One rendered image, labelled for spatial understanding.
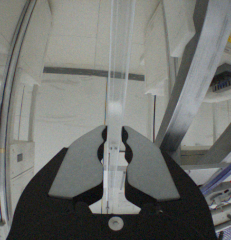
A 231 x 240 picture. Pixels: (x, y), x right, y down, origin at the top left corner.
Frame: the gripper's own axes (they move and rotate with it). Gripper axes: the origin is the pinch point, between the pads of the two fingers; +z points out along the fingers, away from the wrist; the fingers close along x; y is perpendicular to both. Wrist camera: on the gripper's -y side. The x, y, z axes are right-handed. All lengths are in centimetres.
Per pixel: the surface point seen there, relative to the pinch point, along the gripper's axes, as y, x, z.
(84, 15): -35, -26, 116
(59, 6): -41, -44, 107
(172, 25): -11.2, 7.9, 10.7
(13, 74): 1, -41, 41
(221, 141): 14.1, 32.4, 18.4
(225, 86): 4, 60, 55
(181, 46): -8.1, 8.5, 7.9
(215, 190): 32, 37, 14
